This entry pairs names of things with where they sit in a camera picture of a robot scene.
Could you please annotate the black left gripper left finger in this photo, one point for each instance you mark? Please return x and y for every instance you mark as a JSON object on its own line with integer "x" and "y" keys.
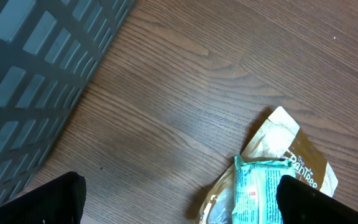
{"x": 59, "y": 201}

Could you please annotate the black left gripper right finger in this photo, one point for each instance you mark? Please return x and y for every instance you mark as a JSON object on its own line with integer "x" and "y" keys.
{"x": 301, "y": 204}

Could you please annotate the teal tissue pack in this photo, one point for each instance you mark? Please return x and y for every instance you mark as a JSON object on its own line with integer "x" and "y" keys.
{"x": 255, "y": 190}

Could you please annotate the brown snack packet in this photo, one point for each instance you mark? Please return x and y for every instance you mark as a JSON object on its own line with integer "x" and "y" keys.
{"x": 279, "y": 137}

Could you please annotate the grey plastic mesh basket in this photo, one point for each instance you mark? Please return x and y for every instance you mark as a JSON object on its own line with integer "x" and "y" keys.
{"x": 49, "y": 51}

